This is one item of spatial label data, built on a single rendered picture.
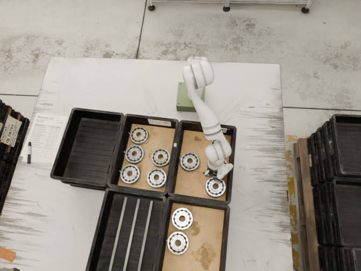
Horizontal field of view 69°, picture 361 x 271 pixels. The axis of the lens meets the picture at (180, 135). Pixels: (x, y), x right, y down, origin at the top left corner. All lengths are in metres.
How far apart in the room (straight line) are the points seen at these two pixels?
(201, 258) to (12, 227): 1.05
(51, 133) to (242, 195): 1.22
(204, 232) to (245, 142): 0.58
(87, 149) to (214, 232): 0.81
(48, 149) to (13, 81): 1.52
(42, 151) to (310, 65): 2.43
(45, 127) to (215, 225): 1.20
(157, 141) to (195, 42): 1.63
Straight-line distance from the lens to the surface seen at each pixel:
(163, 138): 1.45
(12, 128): 2.40
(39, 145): 1.84
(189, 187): 1.37
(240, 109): 1.68
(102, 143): 1.52
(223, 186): 1.35
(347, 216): 2.05
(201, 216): 1.35
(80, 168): 1.52
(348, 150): 2.04
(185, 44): 2.86
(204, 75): 0.93
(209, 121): 0.98
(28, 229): 1.74
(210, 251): 1.35
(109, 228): 1.42
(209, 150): 1.03
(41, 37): 3.39
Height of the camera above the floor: 2.18
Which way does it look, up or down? 69 degrees down
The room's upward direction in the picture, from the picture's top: 9 degrees counter-clockwise
